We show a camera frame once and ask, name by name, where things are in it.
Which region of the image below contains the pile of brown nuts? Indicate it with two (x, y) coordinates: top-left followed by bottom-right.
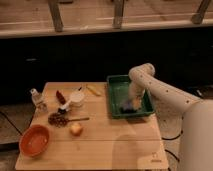
(48, 113), (68, 127)

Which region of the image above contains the yellow banana piece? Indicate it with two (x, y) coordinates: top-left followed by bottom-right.
(86, 85), (101, 96)

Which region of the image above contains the wooden spoon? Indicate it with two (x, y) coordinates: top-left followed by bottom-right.
(67, 117), (90, 122)

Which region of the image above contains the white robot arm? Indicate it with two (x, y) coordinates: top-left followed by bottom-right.
(128, 63), (213, 171)

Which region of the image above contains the red chili pepper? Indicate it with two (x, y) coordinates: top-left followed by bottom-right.
(56, 90), (66, 104)

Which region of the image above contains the green plastic tray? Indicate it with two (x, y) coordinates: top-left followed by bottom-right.
(107, 75), (155, 119)

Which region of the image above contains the orange bowl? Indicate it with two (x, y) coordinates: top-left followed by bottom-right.
(19, 125), (50, 157)

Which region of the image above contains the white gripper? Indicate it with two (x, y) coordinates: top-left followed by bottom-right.
(128, 90), (144, 110)

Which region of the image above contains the white measuring cup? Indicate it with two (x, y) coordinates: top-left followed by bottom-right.
(58, 91), (85, 114)

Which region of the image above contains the black cable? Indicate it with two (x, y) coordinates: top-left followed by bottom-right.
(0, 111), (24, 137)

